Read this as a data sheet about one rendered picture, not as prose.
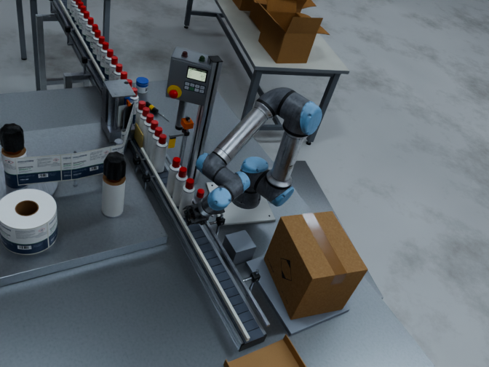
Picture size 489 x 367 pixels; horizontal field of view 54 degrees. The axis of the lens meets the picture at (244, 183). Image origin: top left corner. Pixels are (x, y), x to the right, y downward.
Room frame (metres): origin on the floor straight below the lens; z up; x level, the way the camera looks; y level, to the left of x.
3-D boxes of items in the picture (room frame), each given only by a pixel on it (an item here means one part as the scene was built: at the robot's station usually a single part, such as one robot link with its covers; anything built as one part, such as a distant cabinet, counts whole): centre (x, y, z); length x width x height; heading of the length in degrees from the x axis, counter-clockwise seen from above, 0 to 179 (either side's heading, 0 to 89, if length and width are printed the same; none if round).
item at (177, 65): (1.72, 0.34, 1.38); 0.17 x 0.10 x 0.19; 96
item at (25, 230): (1.10, 0.73, 0.95); 0.20 x 0.20 x 0.14
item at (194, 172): (1.71, 0.25, 1.16); 0.04 x 0.04 x 0.67; 40
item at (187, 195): (1.44, 0.21, 0.98); 0.05 x 0.05 x 0.20
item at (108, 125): (1.84, 0.68, 1.01); 0.14 x 0.13 x 0.26; 40
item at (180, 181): (1.49, 0.26, 0.98); 0.05 x 0.05 x 0.20
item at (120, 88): (1.84, 0.68, 1.14); 0.14 x 0.11 x 0.01; 40
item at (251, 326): (1.58, 0.33, 0.86); 1.65 x 0.08 x 0.04; 40
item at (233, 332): (1.58, 0.33, 0.85); 1.65 x 0.11 x 0.05; 40
